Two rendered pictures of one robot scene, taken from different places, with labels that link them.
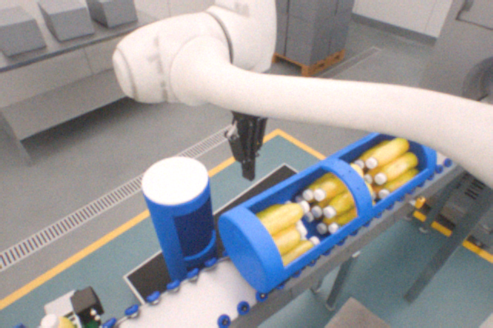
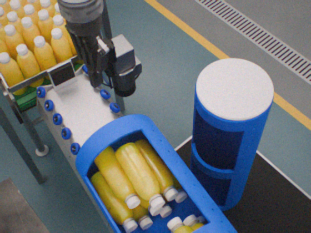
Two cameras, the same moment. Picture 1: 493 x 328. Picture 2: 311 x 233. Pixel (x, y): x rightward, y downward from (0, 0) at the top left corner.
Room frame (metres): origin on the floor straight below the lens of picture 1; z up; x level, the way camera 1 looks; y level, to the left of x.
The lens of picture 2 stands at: (0.79, -0.65, 2.29)
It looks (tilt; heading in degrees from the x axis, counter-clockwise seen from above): 57 degrees down; 97
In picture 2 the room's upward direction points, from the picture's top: 5 degrees counter-clockwise
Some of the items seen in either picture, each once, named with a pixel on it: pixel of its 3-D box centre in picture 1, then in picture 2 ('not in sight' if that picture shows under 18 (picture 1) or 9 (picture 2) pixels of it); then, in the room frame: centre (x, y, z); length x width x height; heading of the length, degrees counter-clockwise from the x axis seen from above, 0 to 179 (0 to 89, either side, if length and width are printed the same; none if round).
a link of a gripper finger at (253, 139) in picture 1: (251, 135); (94, 52); (0.59, -0.01, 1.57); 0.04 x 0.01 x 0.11; 50
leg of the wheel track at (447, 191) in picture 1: (440, 202); not in sight; (1.44, -1.32, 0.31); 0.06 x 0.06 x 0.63; 35
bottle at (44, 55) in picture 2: not in sight; (45, 58); (0.24, 0.46, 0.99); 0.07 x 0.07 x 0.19
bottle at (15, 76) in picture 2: not in sight; (12, 74); (0.12, 0.38, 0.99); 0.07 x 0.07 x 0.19
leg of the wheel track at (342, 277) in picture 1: (340, 282); not in sight; (0.87, -0.52, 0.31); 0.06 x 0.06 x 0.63; 35
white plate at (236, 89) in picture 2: (175, 179); (234, 87); (0.97, 0.30, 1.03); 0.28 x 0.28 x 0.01
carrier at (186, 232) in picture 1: (188, 239); (223, 147); (0.97, 0.30, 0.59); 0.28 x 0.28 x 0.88
